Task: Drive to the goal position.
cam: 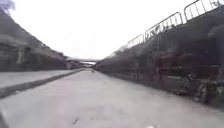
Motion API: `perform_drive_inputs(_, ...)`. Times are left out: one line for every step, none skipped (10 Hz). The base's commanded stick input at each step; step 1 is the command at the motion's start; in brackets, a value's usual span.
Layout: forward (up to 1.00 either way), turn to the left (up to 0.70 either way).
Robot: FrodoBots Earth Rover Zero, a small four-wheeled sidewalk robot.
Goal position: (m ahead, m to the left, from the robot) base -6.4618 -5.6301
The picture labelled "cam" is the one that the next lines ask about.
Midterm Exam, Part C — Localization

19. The raised pale concrete strip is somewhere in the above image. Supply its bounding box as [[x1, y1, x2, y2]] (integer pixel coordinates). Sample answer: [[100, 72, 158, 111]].
[[0, 68, 84, 90]]

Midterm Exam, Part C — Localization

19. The dark sloped stone wall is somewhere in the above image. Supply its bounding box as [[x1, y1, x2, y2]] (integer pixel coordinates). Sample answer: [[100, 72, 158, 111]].
[[0, 13, 76, 73]]

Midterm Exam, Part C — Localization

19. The tree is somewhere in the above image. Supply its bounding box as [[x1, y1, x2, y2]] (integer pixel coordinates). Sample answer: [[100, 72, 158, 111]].
[[0, 0, 16, 16]]

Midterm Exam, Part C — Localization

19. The dark kerb strip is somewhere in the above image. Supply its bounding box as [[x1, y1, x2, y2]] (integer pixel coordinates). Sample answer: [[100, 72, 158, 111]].
[[0, 68, 86, 100]]

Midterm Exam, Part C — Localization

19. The metal barrier railing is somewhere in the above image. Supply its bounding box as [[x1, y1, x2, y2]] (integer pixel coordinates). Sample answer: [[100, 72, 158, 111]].
[[108, 0, 224, 58]]

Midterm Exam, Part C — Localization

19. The dark stone wall with railing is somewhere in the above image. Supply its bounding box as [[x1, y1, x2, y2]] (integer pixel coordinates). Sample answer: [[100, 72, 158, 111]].
[[94, 4, 224, 110]]

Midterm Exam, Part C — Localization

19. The grey concrete road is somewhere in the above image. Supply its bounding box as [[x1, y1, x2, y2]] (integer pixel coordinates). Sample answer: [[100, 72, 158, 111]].
[[0, 68, 224, 128]]

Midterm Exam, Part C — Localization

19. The bridge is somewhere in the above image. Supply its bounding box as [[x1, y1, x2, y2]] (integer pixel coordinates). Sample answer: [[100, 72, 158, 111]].
[[66, 58, 101, 65]]

